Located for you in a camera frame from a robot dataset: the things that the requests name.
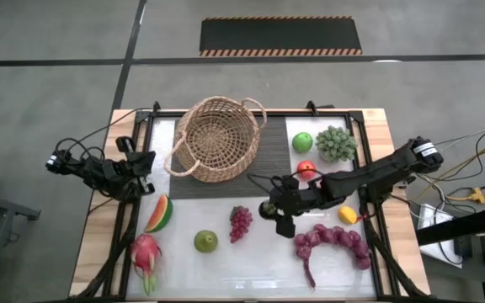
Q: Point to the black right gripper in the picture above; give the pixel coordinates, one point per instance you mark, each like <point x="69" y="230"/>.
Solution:
<point x="297" y="200"/>

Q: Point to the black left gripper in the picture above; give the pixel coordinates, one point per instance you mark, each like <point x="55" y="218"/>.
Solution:
<point x="135" y="168"/>

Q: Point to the dark green round fruit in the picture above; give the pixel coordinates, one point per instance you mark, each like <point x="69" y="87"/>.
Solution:
<point x="267" y="209"/>

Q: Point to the red apple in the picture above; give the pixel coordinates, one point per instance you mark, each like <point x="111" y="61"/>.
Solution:
<point x="305" y="168"/>

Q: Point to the watermelon slice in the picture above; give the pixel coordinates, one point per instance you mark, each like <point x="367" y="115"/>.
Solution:
<point x="160" y="214"/>

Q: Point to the green apple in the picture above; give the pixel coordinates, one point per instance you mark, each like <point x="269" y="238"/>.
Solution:
<point x="302" y="142"/>

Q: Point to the pink dragon fruit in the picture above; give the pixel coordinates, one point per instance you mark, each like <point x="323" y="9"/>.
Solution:
<point x="145" y="254"/>

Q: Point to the green pear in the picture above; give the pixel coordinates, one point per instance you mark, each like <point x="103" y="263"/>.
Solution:
<point x="206" y="242"/>

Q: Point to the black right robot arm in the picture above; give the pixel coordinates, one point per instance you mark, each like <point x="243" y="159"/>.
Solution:
<point x="373" y="172"/>

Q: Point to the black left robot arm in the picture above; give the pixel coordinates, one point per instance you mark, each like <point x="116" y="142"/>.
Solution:
<point x="95" y="172"/>

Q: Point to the dark grey woven placemat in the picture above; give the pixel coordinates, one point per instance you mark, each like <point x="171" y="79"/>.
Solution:
<point x="268" y="160"/>

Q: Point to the red grape bunch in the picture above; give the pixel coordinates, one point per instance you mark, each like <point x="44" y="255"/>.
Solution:
<point x="240" y="223"/>

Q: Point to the yellow lemon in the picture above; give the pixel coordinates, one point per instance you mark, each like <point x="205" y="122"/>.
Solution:
<point x="347" y="215"/>

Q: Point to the white glossy table sheet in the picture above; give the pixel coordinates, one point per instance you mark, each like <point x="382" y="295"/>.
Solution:
<point x="268" y="269"/>

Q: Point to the green grape bunch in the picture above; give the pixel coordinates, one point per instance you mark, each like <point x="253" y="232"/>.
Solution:
<point x="335" y="144"/>

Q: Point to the white box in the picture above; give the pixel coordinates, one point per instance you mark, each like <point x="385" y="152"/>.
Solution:
<point x="430" y="219"/>

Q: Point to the black hazard-striped floor mat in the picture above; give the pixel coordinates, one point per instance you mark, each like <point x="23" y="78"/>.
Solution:
<point x="280" y="35"/>

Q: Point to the yellow power splitter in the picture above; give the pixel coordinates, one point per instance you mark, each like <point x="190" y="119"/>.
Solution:
<point x="476" y="195"/>

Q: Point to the black desk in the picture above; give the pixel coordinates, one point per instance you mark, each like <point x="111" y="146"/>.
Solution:
<point x="478" y="221"/>

